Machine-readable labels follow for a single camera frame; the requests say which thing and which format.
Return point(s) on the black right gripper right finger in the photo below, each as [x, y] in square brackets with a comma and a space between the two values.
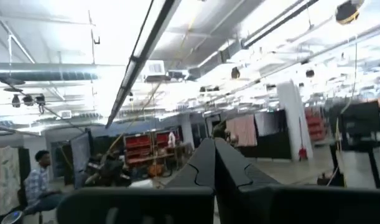
[270, 199]

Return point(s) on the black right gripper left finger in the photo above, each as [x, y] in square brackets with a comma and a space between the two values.
[164, 199]

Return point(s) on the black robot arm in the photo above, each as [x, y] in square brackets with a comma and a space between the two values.
[109, 171]

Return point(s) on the orange round object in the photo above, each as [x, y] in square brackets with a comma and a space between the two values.
[155, 170]

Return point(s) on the black cloth-covered table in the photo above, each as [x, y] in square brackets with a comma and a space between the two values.
[267, 147]

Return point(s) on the red shelving unit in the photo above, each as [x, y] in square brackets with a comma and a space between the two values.
[137, 148]
[163, 139]

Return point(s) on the red broom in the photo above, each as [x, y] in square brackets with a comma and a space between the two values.
[302, 149]

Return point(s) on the pink hanging cloth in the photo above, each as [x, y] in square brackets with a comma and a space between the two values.
[244, 130]

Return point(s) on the grey hanging cloth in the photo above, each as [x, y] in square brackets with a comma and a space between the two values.
[266, 123]

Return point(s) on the white column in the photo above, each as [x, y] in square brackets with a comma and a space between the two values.
[293, 118]

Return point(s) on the red cart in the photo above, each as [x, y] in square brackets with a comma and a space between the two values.
[314, 124]

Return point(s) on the grey-blue partition panel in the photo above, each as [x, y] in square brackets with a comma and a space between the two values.
[81, 155]

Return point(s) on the person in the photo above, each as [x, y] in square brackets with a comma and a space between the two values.
[37, 183]

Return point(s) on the black round dome fixture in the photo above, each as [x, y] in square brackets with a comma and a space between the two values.
[235, 73]
[310, 73]

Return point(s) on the white ceiling unit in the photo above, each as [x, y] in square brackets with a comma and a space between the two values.
[155, 68]

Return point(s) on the long ceiling light fixture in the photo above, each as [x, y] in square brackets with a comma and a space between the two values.
[140, 59]

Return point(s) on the patterned hanging cloth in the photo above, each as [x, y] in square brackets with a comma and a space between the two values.
[7, 177]

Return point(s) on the grey ceiling beam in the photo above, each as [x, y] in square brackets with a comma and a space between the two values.
[255, 37]

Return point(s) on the black track spotlights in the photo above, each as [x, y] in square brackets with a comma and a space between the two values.
[28, 100]

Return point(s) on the black and yellow dome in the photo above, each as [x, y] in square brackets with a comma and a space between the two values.
[347, 12]

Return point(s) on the silver ribbed ceiling duct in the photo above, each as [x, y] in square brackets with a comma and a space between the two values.
[43, 74]

